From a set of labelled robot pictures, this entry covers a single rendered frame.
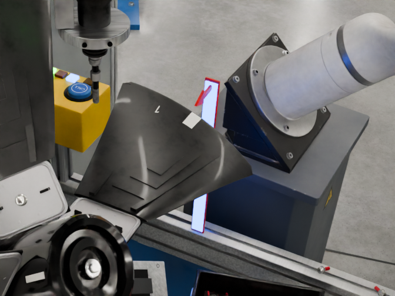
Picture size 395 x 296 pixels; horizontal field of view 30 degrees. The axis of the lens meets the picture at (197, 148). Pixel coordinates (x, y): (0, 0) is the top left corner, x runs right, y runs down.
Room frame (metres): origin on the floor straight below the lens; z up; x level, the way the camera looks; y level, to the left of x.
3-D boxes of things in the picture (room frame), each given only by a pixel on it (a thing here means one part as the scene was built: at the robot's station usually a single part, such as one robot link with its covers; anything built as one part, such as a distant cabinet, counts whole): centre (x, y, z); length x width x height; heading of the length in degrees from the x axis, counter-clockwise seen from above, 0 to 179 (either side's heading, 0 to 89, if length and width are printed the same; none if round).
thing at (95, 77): (0.63, 0.11, 1.39); 0.01 x 0.01 x 0.05
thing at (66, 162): (1.08, 0.26, 0.92); 0.03 x 0.03 x 0.12; 69
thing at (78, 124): (1.08, 0.26, 1.02); 0.16 x 0.10 x 0.11; 69
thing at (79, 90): (1.06, 0.21, 1.08); 0.04 x 0.04 x 0.02
